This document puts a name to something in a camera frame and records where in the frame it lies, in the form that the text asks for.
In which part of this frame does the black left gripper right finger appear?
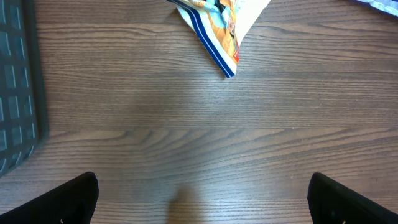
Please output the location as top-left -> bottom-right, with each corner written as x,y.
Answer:
307,172 -> 397,224

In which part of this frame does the grey plastic mesh basket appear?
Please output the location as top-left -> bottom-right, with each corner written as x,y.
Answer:
1,0 -> 49,175

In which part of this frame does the yellow snack chip bag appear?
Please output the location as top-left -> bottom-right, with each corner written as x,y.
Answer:
169,0 -> 270,78

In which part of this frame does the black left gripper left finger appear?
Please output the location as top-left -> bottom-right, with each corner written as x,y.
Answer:
1,172 -> 99,224

